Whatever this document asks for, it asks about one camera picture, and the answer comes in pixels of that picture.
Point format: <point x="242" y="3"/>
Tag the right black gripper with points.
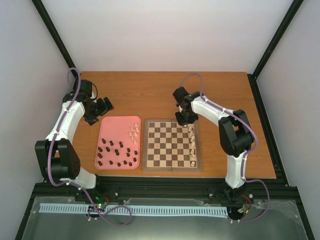
<point x="182" y="122"/>

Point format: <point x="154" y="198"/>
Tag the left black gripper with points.
<point x="104" y="109"/>

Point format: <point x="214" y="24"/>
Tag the tall white chess piece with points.
<point x="192" y="144"/>

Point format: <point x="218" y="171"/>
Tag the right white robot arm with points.
<point x="235" y="134"/>

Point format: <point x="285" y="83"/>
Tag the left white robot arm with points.
<point x="57" y="158"/>

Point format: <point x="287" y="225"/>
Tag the wooden chess board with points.
<point x="167" y="146"/>

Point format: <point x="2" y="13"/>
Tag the pink plastic tray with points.
<point x="116" y="129"/>

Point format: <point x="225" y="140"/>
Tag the transparent plastic sheet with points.
<point x="280" y="222"/>

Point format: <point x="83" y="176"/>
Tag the black aluminium frame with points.
<point x="184" y="187"/>

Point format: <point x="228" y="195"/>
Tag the light blue cable duct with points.
<point x="135" y="210"/>

